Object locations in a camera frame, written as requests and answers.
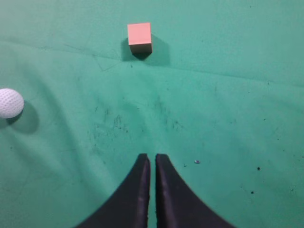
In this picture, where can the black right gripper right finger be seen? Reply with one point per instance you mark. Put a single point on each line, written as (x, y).
(177, 206)

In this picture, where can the pink cube block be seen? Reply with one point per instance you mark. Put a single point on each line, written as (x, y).
(140, 38)

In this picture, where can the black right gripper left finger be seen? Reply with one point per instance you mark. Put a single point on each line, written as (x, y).
(128, 205)

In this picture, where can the green table cloth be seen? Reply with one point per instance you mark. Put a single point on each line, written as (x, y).
(222, 94)

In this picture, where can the white dimpled golf ball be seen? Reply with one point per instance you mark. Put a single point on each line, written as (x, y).
(11, 103)

